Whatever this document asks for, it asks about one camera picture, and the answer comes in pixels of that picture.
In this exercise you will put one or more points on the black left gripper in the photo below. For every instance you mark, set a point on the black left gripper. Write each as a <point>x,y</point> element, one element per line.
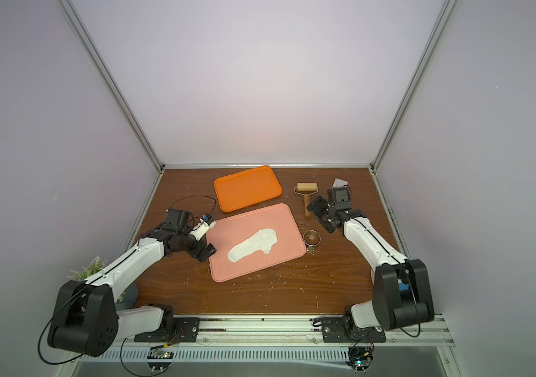
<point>208,251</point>

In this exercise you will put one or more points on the black handled metal spatula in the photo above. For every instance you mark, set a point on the black handled metal spatula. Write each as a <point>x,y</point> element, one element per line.
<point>339,183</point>

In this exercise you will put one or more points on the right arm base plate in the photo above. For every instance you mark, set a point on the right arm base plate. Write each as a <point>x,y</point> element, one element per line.
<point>343,330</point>

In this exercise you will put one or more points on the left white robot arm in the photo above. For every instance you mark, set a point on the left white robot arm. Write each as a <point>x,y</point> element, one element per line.
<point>86,319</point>

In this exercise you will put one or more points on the pink silicone mat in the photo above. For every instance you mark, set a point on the pink silicone mat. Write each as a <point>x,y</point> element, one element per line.
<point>233,230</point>

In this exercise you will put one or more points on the small green potted plant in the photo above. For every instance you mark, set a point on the small green potted plant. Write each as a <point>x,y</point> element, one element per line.
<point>129,296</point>

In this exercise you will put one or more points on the wooden rolling pin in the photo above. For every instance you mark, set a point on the wooden rolling pin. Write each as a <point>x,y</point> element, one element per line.
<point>306,190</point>

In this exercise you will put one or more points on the orange plastic tray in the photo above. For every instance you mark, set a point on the orange plastic tray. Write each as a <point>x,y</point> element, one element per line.
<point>246,188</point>

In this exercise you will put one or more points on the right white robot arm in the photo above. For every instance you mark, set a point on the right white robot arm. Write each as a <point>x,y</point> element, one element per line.
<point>388,308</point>

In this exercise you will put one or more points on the blue dustpan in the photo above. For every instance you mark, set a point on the blue dustpan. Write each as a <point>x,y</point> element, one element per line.
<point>405,288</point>

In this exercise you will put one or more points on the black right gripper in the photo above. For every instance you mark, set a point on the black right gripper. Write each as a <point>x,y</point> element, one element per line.
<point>322,212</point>

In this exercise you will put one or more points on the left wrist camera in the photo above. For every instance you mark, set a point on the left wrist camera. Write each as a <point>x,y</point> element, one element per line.
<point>206,223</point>

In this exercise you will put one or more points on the white dough lump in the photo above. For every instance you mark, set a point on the white dough lump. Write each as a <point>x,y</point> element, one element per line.
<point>263,241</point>

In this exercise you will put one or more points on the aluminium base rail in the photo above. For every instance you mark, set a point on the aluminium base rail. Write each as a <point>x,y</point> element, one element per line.
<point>257,338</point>

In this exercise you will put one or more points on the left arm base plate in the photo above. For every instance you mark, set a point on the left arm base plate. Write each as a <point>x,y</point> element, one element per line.
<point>174,331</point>

